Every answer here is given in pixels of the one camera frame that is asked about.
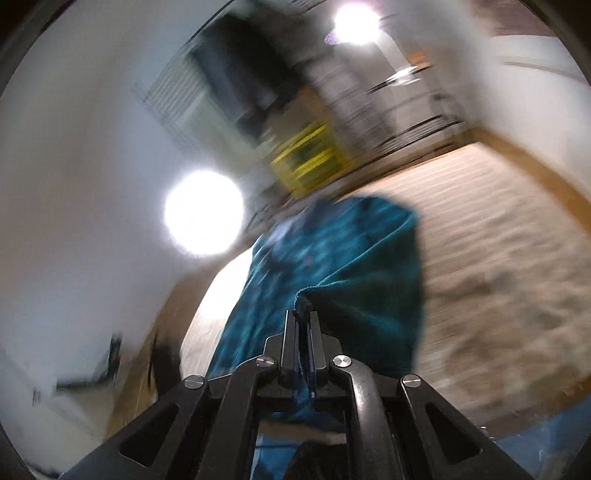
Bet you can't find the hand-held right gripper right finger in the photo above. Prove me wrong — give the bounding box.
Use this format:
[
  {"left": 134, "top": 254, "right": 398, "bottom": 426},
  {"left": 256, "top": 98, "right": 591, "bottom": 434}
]
[{"left": 307, "top": 313, "right": 532, "bottom": 480}]

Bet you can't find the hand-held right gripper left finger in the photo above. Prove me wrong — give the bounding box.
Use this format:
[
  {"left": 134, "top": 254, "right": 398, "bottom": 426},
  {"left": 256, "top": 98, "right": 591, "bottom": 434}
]
[{"left": 60, "top": 310, "right": 301, "bottom": 480}]

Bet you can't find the blue plaid fleece jacket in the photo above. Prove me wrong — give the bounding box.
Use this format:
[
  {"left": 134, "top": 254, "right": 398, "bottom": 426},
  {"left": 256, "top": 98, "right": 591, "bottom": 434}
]
[{"left": 205, "top": 194, "right": 423, "bottom": 480}]

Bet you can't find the black metal clothes rack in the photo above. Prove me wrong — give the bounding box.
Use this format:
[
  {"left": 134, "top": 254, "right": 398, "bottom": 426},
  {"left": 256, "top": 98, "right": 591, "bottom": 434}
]
[{"left": 185, "top": 0, "right": 467, "bottom": 217}]

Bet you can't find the bright round lamp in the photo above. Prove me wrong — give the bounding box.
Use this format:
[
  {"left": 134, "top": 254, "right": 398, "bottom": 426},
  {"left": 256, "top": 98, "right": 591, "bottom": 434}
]
[{"left": 164, "top": 170, "right": 245, "bottom": 254}]

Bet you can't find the yellow patterned box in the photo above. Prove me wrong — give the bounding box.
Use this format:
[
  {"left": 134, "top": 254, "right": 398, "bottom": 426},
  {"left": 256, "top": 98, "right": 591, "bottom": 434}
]
[{"left": 270, "top": 121, "right": 349, "bottom": 197}]

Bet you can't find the grey plaid hanging coat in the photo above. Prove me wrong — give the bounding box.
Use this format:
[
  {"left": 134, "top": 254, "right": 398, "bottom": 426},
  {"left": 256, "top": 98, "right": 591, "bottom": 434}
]
[{"left": 305, "top": 44, "right": 384, "bottom": 153}]

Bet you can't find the black hanging jacket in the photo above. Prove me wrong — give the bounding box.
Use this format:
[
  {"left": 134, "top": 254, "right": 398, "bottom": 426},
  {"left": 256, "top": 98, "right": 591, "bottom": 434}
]
[{"left": 217, "top": 14, "right": 305, "bottom": 134}]

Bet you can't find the white clip lamp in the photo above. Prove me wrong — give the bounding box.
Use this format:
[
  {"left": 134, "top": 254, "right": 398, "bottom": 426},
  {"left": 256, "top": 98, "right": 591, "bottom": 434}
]
[{"left": 332, "top": 4, "right": 382, "bottom": 44}]

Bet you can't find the green striped wall hanging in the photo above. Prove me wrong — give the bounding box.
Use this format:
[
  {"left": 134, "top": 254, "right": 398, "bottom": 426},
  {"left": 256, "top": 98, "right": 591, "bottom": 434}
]
[{"left": 134, "top": 60, "right": 208, "bottom": 153}]

